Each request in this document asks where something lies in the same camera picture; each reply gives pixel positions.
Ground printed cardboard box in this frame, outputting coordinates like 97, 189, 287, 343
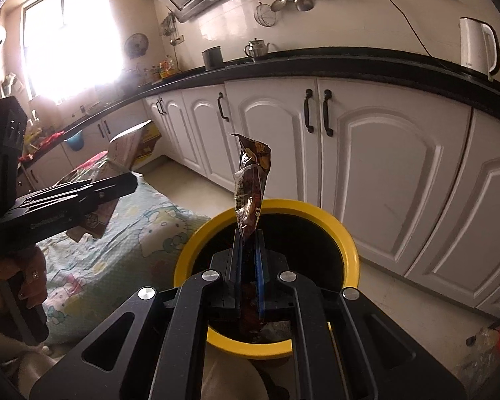
67, 120, 164, 240

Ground small hanging tools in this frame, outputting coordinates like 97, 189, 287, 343
160, 12, 184, 46

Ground red cloth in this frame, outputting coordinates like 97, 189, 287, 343
19, 131, 65, 163

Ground group of condiment bottles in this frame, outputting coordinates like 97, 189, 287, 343
150, 56, 180, 80

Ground white electric kettle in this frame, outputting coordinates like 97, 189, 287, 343
459, 17, 500, 82

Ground steel teapot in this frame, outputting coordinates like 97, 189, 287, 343
244, 38, 271, 61

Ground clear plastic bag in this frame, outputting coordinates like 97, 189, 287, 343
466, 324, 500, 386

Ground person's left hand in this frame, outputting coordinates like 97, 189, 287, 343
0, 246, 49, 316

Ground yellow rimmed waste bin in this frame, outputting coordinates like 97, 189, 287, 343
174, 199, 360, 361

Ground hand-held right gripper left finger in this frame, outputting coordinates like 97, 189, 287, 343
27, 233, 245, 400

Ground brown snack wrapper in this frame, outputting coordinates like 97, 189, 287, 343
230, 133, 274, 335

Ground black pot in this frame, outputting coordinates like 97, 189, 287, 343
202, 46, 225, 71

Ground black kitchen countertop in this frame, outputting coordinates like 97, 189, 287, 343
17, 48, 500, 167

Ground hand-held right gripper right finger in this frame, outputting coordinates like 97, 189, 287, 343
253, 233, 471, 400

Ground blue hanging basket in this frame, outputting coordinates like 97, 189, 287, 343
64, 130, 84, 151

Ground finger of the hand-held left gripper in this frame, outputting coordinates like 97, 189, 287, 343
14, 173, 139, 217

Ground small round wall fan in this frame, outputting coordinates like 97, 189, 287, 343
124, 33, 149, 57

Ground printed cartoon blanket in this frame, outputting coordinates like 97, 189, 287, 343
37, 152, 211, 344

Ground black kettle cable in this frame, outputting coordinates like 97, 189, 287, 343
380, 0, 462, 66

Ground kitchen window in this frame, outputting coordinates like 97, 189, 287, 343
23, 0, 123, 101

